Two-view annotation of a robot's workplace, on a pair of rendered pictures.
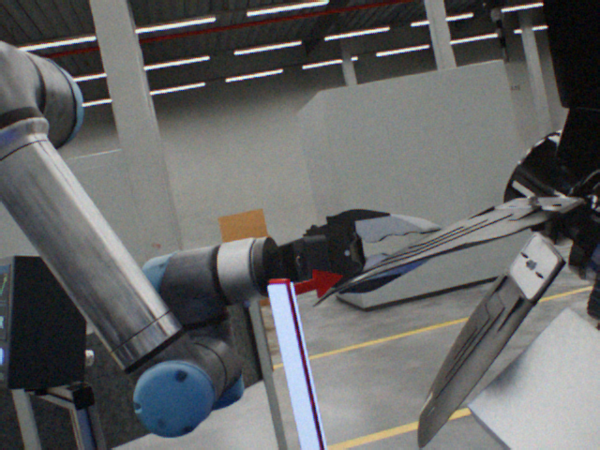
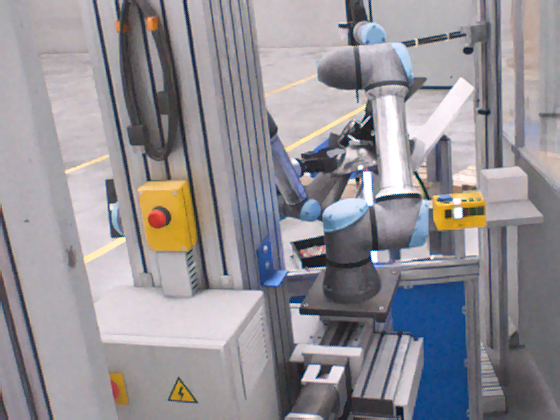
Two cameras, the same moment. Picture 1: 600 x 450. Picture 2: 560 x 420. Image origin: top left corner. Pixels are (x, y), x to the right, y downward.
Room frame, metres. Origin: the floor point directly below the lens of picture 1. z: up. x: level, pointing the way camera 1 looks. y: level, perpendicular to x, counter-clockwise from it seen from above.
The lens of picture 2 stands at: (-0.66, 1.72, 1.84)
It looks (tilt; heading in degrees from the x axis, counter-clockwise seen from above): 17 degrees down; 307
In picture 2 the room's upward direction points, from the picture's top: 5 degrees counter-clockwise
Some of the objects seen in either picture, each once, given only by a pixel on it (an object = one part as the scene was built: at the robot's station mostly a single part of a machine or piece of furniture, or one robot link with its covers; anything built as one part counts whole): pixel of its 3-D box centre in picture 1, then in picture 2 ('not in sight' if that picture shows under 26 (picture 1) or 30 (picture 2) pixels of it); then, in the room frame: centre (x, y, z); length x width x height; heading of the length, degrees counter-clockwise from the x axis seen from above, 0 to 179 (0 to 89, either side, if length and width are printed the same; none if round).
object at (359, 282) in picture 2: not in sight; (350, 271); (0.28, 0.49, 1.09); 0.15 x 0.15 x 0.10
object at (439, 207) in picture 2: not in sight; (459, 212); (0.29, -0.14, 1.02); 0.16 x 0.10 x 0.11; 37
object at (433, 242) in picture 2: not in sight; (444, 226); (0.61, -0.63, 0.73); 0.15 x 0.09 x 0.22; 37
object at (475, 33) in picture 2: not in sight; (473, 33); (0.55, -0.84, 1.52); 0.10 x 0.07 x 0.09; 72
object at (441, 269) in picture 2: not in sight; (345, 278); (0.60, 0.10, 0.82); 0.90 x 0.04 x 0.08; 37
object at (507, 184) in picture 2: not in sight; (502, 183); (0.40, -0.75, 0.92); 0.17 x 0.16 x 0.11; 37
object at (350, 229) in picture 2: not in sight; (349, 228); (0.28, 0.48, 1.20); 0.13 x 0.12 x 0.14; 38
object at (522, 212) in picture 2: not in sight; (500, 206); (0.37, -0.67, 0.85); 0.36 x 0.24 x 0.03; 127
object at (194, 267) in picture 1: (189, 283); not in sight; (0.84, 0.16, 1.17); 0.11 x 0.08 x 0.09; 74
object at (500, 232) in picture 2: not in sight; (502, 300); (0.37, -0.67, 0.42); 0.04 x 0.04 x 0.83; 37
